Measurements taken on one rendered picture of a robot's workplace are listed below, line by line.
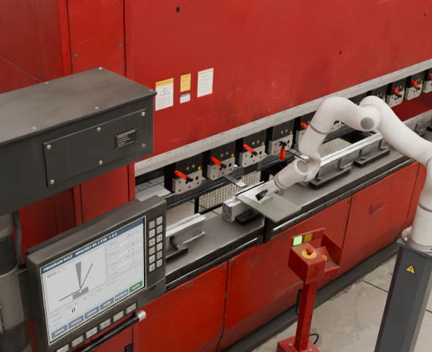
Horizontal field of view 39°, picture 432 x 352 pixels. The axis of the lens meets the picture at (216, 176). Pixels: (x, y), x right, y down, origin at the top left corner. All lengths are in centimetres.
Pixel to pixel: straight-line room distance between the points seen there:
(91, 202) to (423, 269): 152
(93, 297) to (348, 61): 197
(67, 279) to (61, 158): 35
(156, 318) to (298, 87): 127
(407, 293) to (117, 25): 182
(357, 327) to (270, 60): 182
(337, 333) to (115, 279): 220
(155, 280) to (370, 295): 237
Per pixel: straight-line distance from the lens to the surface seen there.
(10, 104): 163
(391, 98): 377
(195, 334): 311
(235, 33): 259
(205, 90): 256
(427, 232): 284
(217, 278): 299
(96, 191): 212
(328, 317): 392
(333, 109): 262
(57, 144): 153
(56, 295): 173
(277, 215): 291
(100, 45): 193
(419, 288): 298
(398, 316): 311
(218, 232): 298
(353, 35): 325
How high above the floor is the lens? 258
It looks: 30 degrees down
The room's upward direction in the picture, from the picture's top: 3 degrees clockwise
